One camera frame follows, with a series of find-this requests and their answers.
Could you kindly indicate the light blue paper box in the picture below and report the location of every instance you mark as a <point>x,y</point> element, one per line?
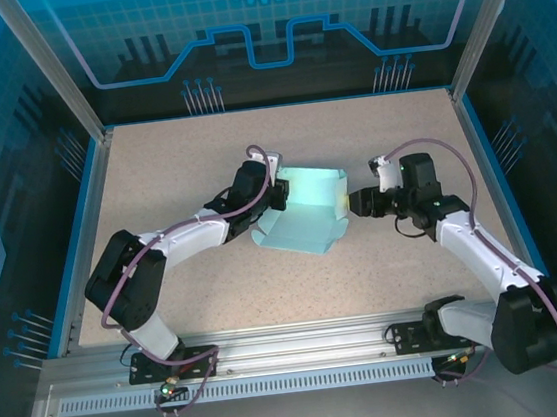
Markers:
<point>304,215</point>

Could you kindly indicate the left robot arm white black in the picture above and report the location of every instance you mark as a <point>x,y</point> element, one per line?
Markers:
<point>131,285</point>

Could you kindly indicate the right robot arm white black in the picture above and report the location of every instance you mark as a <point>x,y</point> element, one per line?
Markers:
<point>528,326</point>

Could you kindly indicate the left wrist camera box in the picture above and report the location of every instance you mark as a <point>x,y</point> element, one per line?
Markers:
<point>275,162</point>

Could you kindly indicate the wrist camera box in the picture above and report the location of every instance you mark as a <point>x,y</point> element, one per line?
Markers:
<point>275,162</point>
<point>386,173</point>

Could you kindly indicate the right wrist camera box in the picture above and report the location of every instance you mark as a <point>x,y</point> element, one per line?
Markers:
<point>386,173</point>

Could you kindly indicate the aluminium side rail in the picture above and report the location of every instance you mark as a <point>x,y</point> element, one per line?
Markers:
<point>87,240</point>
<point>478,145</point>

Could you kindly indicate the aluminium cross rail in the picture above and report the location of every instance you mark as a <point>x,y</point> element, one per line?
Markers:
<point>298,339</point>

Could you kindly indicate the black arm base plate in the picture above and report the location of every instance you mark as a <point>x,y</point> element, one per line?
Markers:
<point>411,339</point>
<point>146,372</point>

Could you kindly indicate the aluminium frame post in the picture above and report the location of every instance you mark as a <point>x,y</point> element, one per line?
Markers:
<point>54,73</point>
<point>488,18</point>

